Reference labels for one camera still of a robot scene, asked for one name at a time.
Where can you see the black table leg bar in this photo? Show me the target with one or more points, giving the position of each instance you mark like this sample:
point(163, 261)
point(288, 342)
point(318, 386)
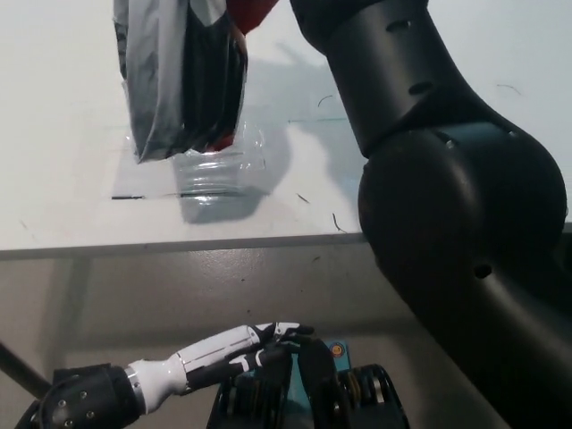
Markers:
point(22, 371)

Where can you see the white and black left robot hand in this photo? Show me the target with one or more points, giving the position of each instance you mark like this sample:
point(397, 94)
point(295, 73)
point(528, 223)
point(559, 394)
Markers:
point(210, 353)

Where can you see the black plastic bag grey inside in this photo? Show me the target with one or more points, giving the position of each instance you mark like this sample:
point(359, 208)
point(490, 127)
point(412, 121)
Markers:
point(152, 89)

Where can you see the clear tape patch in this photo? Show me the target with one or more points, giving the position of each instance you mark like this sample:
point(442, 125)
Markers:
point(210, 179)

